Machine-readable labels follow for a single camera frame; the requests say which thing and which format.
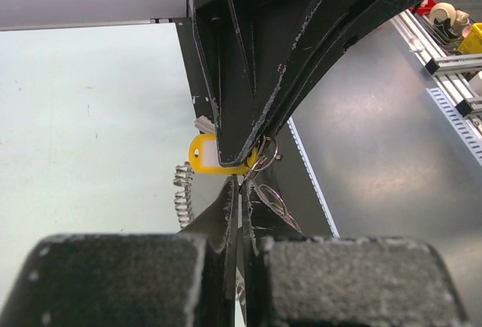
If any silver key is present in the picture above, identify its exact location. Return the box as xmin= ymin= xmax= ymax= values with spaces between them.
xmin=194 ymin=115 xmax=216 ymax=134

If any yellow bin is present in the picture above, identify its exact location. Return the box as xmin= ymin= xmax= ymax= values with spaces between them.
xmin=457 ymin=23 xmax=482 ymax=54

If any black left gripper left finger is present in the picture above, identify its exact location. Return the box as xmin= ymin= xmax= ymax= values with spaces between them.
xmin=1 ymin=176 xmax=239 ymax=326

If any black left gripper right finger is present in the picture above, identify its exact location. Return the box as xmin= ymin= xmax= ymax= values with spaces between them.
xmin=241 ymin=181 xmax=471 ymax=326

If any aluminium front rail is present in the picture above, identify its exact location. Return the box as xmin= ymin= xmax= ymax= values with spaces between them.
xmin=390 ymin=11 xmax=481 ymax=123

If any grey slotted cable duct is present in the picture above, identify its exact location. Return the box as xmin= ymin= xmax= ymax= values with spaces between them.
xmin=427 ymin=87 xmax=481 ymax=165

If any yellow key tag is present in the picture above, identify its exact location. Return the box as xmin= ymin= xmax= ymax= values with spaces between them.
xmin=188 ymin=133 xmax=258 ymax=176

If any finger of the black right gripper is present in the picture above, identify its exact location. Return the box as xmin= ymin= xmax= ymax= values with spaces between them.
xmin=193 ymin=0 xmax=312 ymax=167
xmin=248 ymin=0 xmax=422 ymax=142

